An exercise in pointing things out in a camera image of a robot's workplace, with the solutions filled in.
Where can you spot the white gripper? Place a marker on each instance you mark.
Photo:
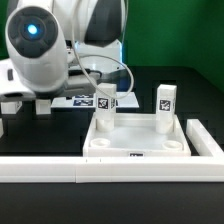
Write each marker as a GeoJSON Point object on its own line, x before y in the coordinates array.
{"type": "Point", "coordinates": [11, 88]}

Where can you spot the white square tabletop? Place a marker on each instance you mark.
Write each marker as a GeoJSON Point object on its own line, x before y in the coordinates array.
{"type": "Point", "coordinates": [135, 135]}

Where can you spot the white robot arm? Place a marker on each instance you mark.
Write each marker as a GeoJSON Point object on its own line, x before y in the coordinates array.
{"type": "Point", "coordinates": [37, 35]}

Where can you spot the white base tag plate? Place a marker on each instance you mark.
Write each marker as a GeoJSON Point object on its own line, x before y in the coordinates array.
{"type": "Point", "coordinates": [89, 101]}

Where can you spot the white L-shaped obstacle wall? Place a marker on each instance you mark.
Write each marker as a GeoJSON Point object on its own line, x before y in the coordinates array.
{"type": "Point", "coordinates": [205, 164]}

